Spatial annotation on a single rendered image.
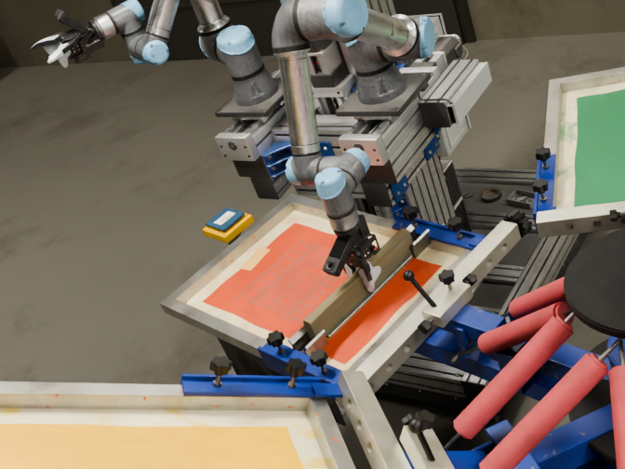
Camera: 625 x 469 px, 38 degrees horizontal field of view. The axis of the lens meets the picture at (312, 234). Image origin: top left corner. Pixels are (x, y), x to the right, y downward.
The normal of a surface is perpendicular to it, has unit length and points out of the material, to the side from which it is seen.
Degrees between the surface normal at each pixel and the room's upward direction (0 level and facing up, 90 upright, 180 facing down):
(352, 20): 85
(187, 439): 32
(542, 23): 90
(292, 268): 0
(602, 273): 0
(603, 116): 0
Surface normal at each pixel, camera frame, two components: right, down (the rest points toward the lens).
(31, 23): -0.50, 0.61
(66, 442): 0.22, -0.88
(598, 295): -0.32, -0.79
